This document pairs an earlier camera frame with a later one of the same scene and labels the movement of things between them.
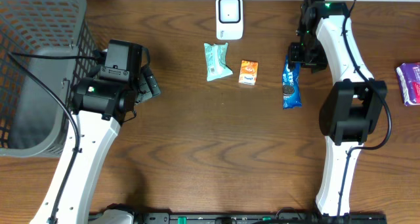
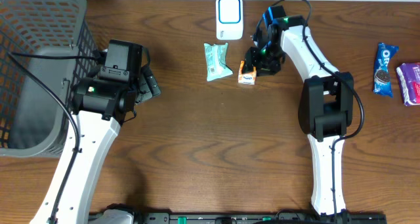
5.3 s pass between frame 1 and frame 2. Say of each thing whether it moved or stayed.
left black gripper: stayed
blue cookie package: moved
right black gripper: moved
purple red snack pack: stayed
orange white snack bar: stayed
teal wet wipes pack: stayed
